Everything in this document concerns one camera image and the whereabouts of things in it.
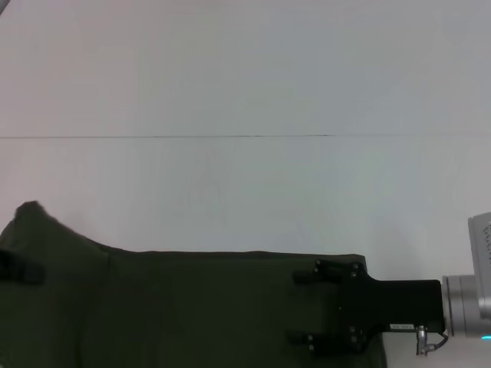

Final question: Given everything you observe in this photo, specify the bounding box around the dark green t-shirt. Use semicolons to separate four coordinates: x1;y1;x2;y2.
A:
0;200;388;368

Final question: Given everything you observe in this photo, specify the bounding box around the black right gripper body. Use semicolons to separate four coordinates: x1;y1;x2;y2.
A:
336;261;447;353

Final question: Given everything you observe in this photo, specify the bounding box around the black cable with silver plug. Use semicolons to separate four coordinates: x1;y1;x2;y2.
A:
415;324;450;356

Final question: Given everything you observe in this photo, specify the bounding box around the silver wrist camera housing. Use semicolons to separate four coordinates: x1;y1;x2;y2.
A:
466;211;491;278

